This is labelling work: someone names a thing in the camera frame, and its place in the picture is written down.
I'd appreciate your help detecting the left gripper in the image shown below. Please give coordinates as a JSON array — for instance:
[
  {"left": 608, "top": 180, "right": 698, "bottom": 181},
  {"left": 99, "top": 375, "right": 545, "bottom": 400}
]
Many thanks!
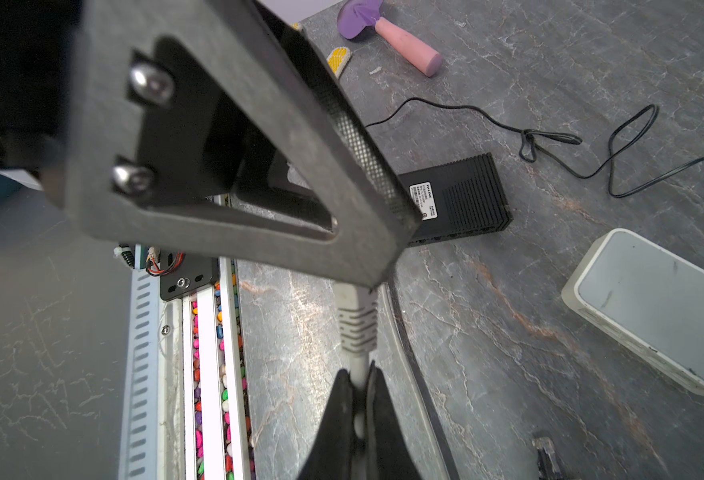
[{"left": 0, "top": 1, "right": 83, "bottom": 171}]

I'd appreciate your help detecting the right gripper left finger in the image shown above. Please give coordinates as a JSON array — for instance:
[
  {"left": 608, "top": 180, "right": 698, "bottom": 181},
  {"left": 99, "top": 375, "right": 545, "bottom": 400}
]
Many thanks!
[{"left": 297, "top": 369, "right": 355, "bottom": 480}]

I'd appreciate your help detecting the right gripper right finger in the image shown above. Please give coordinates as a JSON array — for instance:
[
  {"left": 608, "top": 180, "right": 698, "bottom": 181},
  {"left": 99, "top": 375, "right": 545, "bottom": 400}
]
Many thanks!
[{"left": 365, "top": 363, "right": 422, "bottom": 480}]

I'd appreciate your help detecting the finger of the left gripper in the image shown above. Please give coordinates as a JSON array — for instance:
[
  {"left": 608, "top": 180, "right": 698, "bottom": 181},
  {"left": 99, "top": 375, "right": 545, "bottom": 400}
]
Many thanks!
[{"left": 63, "top": 1, "right": 421, "bottom": 287}]

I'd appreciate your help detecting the black network switch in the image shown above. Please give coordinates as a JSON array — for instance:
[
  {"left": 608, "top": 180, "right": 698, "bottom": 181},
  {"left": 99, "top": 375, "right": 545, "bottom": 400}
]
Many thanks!
[{"left": 399, "top": 153, "right": 513, "bottom": 247}]

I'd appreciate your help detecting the purple pink toy shovel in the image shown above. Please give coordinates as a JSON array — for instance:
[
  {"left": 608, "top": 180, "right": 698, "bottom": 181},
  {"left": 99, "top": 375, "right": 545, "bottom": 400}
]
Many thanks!
[{"left": 336, "top": 0, "right": 442, "bottom": 77}]

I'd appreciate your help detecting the black power adapter left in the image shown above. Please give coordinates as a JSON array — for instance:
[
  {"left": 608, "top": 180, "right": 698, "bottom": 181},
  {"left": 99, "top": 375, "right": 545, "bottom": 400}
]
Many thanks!
[{"left": 365, "top": 97, "right": 704, "bottom": 202}]

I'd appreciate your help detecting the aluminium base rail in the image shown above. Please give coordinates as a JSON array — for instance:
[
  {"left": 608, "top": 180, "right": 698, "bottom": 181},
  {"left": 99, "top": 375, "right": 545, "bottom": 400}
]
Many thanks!
[{"left": 114, "top": 245, "right": 256, "bottom": 479}]

